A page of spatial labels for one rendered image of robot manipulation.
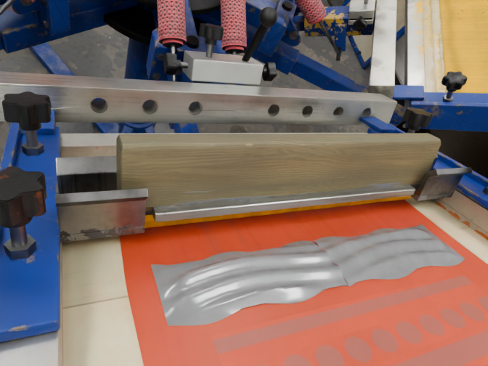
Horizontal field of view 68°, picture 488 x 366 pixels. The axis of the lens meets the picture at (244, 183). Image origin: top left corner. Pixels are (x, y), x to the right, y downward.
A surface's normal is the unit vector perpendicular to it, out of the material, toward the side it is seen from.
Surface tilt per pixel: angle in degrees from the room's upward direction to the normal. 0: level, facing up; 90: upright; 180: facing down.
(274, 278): 4
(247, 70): 58
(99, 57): 0
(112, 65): 0
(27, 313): 32
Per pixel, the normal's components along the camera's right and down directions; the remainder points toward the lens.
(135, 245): 0.17, -0.85
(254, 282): 0.32, -0.51
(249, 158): 0.40, 0.49
